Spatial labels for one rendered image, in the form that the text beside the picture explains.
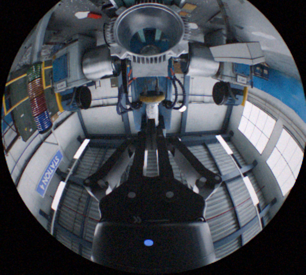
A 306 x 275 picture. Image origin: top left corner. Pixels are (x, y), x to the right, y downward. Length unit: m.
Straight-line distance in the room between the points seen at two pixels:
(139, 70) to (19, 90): 3.24
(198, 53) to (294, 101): 5.19
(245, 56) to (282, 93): 5.48
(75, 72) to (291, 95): 5.92
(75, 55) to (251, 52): 0.77
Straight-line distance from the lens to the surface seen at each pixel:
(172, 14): 0.30
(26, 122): 3.34
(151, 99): 0.68
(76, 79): 0.72
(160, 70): 0.32
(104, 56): 0.63
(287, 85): 5.68
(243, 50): 0.26
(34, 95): 0.31
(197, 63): 0.63
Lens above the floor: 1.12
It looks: 28 degrees up
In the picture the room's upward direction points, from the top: 178 degrees clockwise
